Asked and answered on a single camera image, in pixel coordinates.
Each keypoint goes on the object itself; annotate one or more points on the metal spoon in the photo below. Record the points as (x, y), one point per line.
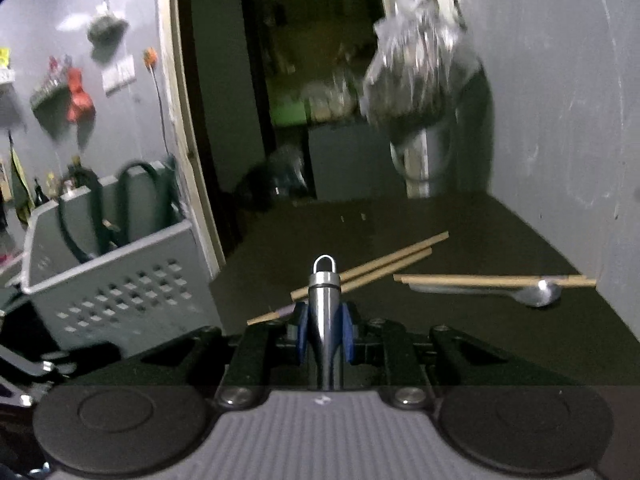
(542, 293)

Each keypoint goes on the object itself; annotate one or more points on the yellow green packet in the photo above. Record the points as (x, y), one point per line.
(4, 57)

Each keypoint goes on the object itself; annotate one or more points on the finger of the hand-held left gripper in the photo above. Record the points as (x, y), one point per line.
(85, 357)

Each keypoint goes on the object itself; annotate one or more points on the clear plastic hanging bag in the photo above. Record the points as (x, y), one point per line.
(410, 70)

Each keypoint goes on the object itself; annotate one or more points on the green box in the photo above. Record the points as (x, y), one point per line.
(287, 111)

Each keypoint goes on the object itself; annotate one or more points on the grey wall rack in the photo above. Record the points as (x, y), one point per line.
(47, 95)

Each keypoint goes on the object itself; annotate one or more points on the orange wall hook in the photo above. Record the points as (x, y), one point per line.
(150, 57)

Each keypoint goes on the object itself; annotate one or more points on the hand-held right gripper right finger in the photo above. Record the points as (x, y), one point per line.
(346, 332)

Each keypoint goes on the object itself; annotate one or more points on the clear bags of food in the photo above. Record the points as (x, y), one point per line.
(330, 95)

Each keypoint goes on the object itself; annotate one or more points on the red plastic bag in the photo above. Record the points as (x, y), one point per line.
(79, 100)

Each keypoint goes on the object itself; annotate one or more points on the black garbage bag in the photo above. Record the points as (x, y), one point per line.
(280, 175)

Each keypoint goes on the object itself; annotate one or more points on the white wall switch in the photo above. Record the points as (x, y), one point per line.
(119, 74)

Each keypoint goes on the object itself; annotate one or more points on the grey cabinet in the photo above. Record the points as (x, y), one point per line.
(350, 160)

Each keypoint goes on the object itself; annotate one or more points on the dark hanging bag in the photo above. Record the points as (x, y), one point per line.
(106, 27)

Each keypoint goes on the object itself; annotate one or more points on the cream door frame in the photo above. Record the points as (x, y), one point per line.
(175, 85)

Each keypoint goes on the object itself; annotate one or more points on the wall faucet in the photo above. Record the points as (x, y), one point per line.
(447, 5)

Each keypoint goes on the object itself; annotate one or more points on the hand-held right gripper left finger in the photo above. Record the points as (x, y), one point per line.
(301, 332)

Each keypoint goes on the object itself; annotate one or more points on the wooden shelf unit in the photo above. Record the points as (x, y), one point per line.
(260, 60)

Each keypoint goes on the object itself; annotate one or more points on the shiny metal container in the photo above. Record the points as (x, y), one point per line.
(425, 160)

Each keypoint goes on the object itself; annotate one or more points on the purple banded wooden chopstick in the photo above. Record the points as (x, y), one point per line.
(285, 312)

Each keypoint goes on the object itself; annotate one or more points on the dark glass bottle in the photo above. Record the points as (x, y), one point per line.
(38, 191)
(75, 172)

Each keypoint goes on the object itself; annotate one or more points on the grey perforated utensil basket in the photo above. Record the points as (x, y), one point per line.
(125, 280)

